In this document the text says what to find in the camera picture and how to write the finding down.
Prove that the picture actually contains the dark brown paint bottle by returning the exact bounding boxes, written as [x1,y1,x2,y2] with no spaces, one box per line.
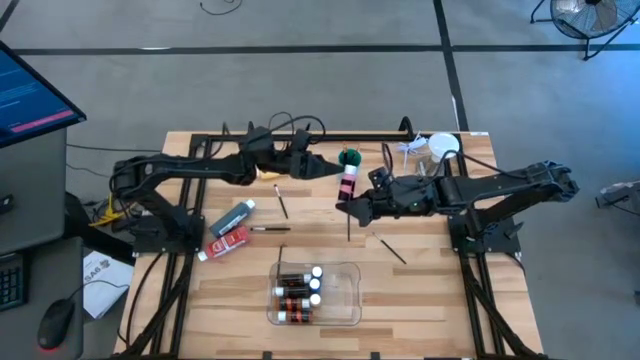
[272,285,311,299]

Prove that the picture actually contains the large dark teal paint bottle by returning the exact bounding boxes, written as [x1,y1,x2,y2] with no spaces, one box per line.
[208,198,256,239]

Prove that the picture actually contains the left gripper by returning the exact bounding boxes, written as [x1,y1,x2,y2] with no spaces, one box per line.
[257,148,346,181]

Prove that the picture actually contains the black computer mouse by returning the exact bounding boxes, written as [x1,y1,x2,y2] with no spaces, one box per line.
[37,298,76,351]

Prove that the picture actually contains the grey computer desk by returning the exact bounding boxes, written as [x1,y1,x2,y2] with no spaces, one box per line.
[0,128,85,360]

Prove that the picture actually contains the white mushroom-shaped stand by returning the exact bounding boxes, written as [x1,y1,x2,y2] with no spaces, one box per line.
[424,131,461,174]

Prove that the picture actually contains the grey floor device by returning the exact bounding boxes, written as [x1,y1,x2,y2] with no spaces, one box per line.
[599,180,640,209]

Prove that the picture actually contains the bronze paint bottle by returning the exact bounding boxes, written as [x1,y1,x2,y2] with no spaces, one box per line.
[277,272,312,286]

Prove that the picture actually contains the orange paint bottle black label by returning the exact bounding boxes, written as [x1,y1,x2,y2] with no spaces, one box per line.
[277,310,314,325]

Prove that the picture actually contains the reddish brown paint bottle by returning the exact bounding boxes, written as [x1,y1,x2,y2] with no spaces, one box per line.
[277,298,311,312]

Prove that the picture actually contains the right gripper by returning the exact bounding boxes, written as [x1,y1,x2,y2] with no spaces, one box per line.
[334,177,444,229]

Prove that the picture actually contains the blue-screen computer monitor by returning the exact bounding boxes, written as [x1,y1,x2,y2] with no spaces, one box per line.
[0,40,87,150]

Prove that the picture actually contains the black floor fan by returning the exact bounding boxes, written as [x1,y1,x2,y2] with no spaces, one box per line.
[529,0,640,62]

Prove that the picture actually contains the black keyboard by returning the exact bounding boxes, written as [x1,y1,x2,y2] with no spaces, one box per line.
[0,252,27,311]

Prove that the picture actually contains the black aluminium table frame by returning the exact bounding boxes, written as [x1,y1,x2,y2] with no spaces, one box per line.
[114,117,549,360]

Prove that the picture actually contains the clear plastic bin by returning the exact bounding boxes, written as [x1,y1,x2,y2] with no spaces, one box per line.
[266,261,362,327]

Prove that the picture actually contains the large red paint bottle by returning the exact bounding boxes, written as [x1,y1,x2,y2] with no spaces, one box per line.
[197,225,250,262]

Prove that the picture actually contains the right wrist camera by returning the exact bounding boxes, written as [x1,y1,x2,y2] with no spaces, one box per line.
[368,167,392,189]

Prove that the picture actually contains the white paper booklet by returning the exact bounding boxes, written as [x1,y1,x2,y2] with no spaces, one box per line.
[82,249,135,320]

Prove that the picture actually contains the black floor cable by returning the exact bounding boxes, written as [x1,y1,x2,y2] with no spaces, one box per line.
[199,0,245,17]

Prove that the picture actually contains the thin black desk cable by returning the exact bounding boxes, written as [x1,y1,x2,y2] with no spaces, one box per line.
[66,143,164,153]

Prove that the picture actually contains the yellow cable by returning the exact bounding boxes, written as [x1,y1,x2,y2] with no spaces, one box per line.
[88,194,126,229]

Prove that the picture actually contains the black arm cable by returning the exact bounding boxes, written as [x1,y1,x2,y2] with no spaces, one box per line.
[219,112,327,151]

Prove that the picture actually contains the clear jar white lid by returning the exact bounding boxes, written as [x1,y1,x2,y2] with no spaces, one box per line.
[381,142,526,182]

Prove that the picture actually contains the teal plastic cup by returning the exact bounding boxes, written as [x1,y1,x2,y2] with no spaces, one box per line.
[338,147,363,171]

